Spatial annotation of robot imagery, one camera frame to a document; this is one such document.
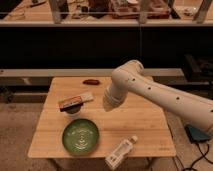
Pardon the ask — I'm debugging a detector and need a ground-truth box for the orange white flat box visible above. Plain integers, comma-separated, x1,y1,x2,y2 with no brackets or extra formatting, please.
58,92,94,111

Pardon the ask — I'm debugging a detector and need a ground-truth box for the dark red small object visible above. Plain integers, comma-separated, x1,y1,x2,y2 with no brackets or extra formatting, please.
83,79,100,85

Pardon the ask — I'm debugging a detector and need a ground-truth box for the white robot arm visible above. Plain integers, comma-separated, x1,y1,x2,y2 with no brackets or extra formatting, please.
103,60,213,135

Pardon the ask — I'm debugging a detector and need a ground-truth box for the black floor cable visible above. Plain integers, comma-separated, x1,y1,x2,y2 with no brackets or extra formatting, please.
173,141,213,171

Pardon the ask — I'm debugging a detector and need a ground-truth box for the wooden folding table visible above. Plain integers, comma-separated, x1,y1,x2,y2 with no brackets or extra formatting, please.
27,76,177,171

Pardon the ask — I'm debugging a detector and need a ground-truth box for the blue black floor device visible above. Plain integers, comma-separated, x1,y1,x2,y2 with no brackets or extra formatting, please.
184,124,211,143

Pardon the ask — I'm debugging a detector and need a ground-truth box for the green round plate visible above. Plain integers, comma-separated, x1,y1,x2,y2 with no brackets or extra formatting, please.
62,119,99,156

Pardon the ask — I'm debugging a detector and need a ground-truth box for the small dark bowl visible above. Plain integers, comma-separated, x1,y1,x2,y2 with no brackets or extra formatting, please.
65,104,82,115

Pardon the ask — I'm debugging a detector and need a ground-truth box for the white plastic bottle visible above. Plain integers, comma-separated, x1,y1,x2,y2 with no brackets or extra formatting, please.
105,135,138,171

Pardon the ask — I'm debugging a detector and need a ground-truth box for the metal shelf rack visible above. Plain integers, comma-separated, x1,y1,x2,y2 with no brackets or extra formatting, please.
0,0,213,27

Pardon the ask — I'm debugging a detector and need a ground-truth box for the brown tray on shelf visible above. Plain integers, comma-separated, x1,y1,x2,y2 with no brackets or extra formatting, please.
110,0,171,19

